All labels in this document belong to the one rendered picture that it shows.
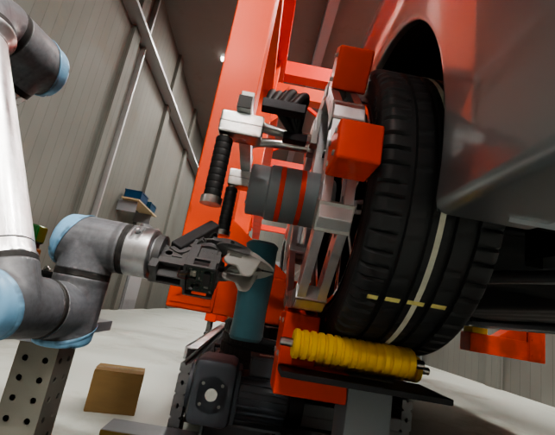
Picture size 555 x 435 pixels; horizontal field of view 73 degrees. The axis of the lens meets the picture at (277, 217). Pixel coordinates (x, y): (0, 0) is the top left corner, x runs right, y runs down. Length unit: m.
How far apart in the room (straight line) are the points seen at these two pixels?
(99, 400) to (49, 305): 1.43
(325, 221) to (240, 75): 1.04
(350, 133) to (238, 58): 1.08
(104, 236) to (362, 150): 0.45
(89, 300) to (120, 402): 1.35
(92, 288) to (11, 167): 0.22
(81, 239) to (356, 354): 0.54
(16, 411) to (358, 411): 0.81
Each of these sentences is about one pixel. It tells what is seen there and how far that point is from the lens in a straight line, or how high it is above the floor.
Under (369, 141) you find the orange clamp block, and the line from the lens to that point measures 0.63.
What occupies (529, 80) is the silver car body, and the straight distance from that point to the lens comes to 0.48.
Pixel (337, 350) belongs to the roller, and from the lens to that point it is 0.78.
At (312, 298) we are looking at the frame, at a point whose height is 0.60.
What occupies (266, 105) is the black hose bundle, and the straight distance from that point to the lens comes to 0.79.
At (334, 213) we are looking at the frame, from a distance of 0.67.
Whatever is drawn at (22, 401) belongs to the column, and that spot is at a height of 0.25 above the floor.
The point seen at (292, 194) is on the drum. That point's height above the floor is 0.83.
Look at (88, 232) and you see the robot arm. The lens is 0.70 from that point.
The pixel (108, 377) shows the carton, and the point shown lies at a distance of 2.00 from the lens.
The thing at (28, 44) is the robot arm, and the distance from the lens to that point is 0.96.
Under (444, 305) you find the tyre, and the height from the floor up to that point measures 0.63.
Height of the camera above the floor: 0.57
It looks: 14 degrees up
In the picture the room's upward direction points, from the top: 10 degrees clockwise
